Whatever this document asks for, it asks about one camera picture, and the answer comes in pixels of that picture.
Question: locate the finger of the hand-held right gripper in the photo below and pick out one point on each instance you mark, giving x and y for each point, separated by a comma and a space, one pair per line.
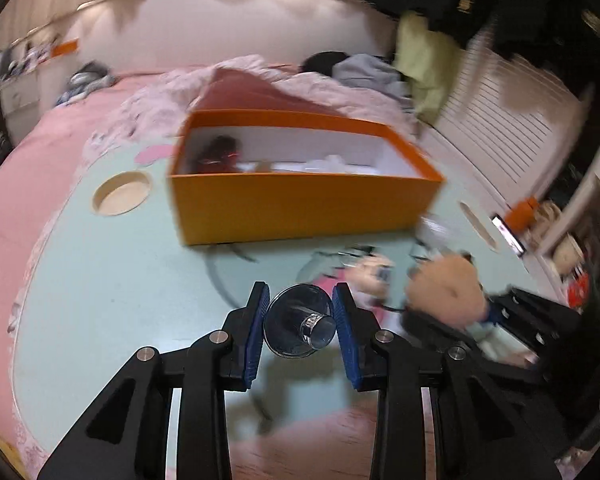
486, 312
430, 322

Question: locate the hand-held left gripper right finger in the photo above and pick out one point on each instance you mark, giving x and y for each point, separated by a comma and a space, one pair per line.
345, 340

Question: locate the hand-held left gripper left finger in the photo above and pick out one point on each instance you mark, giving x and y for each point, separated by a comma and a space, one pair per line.
257, 330

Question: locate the brown plush toy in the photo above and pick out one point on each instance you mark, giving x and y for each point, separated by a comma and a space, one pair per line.
445, 285

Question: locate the orange cardboard box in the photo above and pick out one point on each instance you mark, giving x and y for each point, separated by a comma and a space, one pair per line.
305, 205

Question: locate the white printed card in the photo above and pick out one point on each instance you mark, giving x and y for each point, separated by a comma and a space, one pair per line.
500, 345

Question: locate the small cartoon figurine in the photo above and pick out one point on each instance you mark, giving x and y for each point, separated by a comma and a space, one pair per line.
375, 270

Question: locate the smartphone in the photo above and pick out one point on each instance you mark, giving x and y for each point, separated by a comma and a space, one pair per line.
507, 232

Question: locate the small orange box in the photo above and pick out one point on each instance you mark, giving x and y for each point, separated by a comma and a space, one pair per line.
525, 210

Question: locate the white slatted panel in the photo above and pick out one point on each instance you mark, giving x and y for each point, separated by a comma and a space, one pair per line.
505, 120

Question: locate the pink floral blanket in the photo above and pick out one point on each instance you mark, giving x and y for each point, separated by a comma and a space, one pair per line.
155, 105

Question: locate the grey hoodie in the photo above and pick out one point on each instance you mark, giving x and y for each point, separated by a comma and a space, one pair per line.
370, 72

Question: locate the yellow-green garment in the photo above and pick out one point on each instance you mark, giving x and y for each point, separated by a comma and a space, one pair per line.
422, 60

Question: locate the black clothing pile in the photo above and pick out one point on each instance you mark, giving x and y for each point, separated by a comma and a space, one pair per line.
322, 62

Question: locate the pink bed sheet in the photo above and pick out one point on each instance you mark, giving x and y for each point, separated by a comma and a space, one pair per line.
30, 170

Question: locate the blue grey clothes pile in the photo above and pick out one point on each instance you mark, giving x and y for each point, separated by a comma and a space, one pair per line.
87, 82

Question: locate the white nightstand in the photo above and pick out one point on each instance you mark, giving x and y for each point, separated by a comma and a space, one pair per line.
17, 92

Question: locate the orange storage box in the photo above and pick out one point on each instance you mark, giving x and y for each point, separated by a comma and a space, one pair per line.
64, 47

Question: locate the cluster of small bottles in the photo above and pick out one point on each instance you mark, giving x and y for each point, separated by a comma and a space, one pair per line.
30, 55

